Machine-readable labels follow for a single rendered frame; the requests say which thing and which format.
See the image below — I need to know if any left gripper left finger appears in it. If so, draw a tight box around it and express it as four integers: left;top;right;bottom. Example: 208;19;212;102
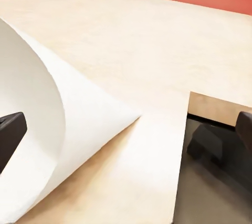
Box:
0;111;27;174

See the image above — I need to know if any paper coffee filter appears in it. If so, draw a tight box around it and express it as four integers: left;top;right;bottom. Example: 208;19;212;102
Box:
0;16;142;224

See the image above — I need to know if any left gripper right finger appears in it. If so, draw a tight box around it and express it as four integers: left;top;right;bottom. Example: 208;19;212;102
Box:
235;111;252;154

